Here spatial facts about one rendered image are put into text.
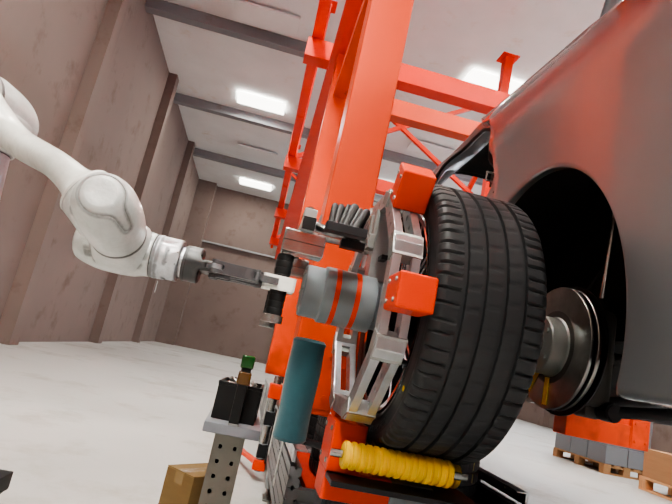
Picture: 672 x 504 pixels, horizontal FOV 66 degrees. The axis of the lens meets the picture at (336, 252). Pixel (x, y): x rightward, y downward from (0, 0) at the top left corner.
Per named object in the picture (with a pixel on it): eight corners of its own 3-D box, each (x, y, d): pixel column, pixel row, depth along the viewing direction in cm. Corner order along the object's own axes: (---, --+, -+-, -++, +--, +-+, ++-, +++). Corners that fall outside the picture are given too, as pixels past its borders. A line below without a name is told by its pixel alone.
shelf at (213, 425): (258, 441, 155) (260, 431, 156) (201, 431, 153) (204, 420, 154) (256, 420, 197) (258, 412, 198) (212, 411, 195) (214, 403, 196)
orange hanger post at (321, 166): (288, 377, 353) (358, 57, 402) (259, 372, 350) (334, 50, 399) (286, 376, 371) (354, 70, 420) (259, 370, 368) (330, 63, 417)
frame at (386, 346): (391, 439, 98) (438, 172, 109) (357, 432, 98) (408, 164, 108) (342, 405, 151) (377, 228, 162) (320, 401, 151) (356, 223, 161)
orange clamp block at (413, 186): (424, 215, 117) (438, 178, 113) (391, 207, 116) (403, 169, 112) (419, 205, 123) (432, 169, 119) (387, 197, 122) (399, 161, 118)
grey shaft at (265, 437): (262, 474, 273) (284, 378, 283) (252, 472, 272) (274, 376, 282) (262, 469, 282) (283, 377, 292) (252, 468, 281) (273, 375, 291)
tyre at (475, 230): (596, 289, 89) (492, 169, 148) (468, 257, 87) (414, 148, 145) (457, 529, 118) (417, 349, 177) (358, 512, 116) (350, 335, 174)
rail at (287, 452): (304, 524, 169) (319, 453, 173) (276, 519, 168) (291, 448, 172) (273, 417, 409) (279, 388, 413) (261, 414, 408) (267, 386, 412)
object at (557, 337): (575, 435, 123) (618, 307, 119) (545, 429, 122) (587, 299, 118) (518, 380, 155) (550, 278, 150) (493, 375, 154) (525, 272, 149)
